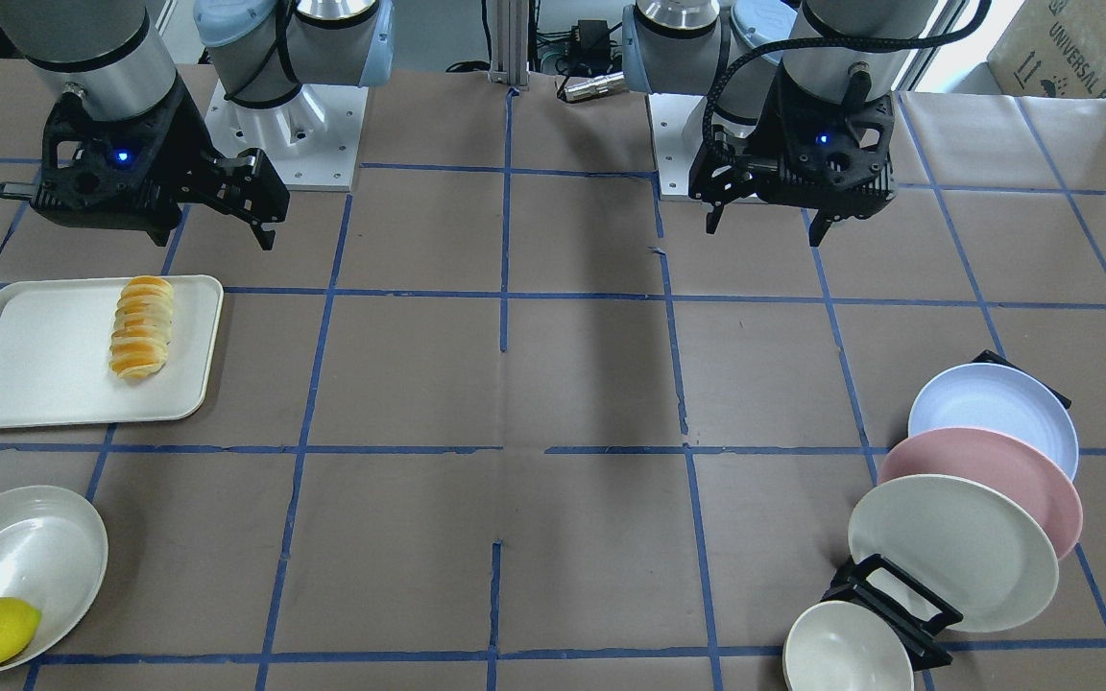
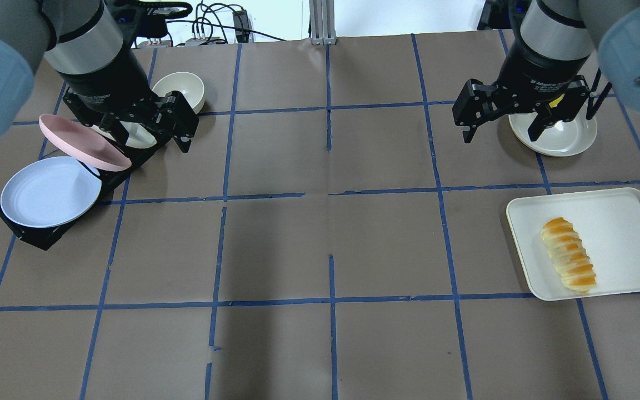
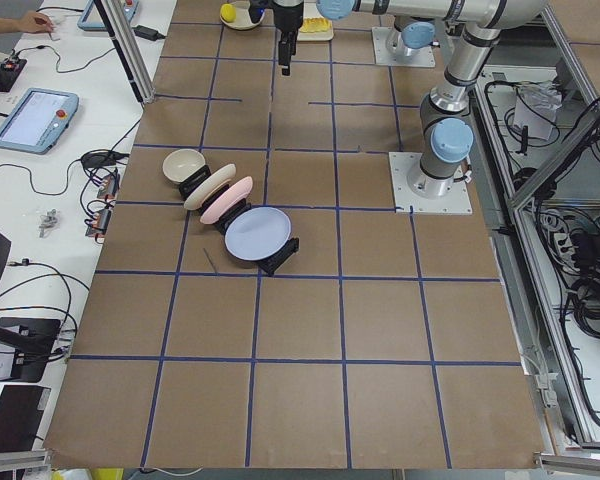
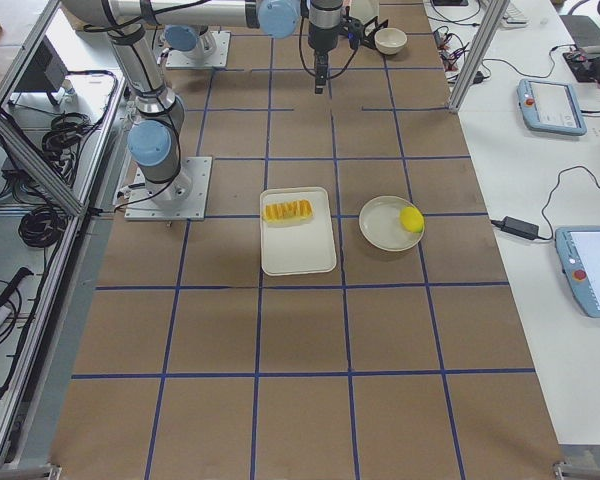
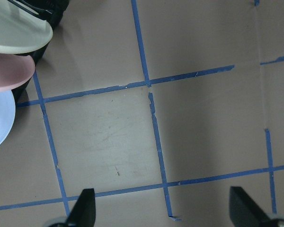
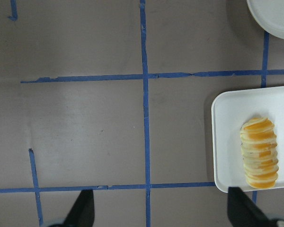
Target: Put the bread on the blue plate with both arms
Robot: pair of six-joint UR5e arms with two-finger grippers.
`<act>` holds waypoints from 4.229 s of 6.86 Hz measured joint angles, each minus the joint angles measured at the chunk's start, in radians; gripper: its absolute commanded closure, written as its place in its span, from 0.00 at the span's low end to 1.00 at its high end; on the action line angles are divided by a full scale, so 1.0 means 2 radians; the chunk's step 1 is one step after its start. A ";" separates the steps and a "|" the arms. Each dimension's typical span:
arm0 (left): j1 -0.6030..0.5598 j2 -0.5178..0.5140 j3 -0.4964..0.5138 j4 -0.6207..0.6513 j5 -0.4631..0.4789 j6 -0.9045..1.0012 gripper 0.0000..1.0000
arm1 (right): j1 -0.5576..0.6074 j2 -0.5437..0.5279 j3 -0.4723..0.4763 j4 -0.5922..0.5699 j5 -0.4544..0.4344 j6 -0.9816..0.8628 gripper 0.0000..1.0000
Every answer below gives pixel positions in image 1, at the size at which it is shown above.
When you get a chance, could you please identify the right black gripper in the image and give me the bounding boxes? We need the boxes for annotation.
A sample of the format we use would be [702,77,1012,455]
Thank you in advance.
[0,76,290,252]

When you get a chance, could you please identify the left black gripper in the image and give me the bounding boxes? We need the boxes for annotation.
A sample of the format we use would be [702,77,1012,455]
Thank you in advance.
[688,62,897,248]

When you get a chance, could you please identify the orange striped bread roll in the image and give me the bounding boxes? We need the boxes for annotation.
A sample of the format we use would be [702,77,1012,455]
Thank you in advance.
[108,275,175,380]

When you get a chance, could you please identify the blue plate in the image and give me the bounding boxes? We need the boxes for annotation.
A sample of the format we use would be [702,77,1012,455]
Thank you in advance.
[905,362,1079,480]

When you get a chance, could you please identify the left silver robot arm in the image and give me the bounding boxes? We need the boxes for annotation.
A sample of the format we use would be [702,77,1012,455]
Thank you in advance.
[620,1,935,248]

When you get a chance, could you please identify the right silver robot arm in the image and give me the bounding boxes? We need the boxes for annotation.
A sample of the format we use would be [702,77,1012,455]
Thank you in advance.
[0,1,395,250]

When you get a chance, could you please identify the pink plate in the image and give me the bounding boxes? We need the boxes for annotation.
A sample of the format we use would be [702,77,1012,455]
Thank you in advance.
[878,427,1084,561]

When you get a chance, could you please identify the cream white plate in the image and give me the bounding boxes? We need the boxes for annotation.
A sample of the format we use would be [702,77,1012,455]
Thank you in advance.
[847,475,1060,634]

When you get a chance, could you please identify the white rectangular tray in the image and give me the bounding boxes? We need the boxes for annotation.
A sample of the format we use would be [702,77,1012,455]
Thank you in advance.
[0,274,225,429]

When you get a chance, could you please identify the silver metal cylinder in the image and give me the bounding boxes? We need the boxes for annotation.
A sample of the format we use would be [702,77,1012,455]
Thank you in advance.
[559,73,632,104]

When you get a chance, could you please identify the black power adapter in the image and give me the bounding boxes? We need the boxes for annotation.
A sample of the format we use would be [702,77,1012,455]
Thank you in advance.
[563,19,612,76]

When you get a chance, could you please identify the cardboard box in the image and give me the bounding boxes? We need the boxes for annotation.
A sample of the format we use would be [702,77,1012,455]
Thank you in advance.
[987,1,1106,98]

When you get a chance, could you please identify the white shallow bowl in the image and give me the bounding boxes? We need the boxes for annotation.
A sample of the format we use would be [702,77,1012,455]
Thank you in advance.
[0,486,109,672]

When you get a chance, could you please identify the small cream bowl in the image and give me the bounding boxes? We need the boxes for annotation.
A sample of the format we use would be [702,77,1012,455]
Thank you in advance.
[782,601,914,690]

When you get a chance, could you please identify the black dish rack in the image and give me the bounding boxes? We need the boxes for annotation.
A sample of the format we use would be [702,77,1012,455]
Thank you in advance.
[826,350,1070,670]

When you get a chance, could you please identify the aluminium frame post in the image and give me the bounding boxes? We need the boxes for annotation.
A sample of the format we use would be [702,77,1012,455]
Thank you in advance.
[486,1,534,91]

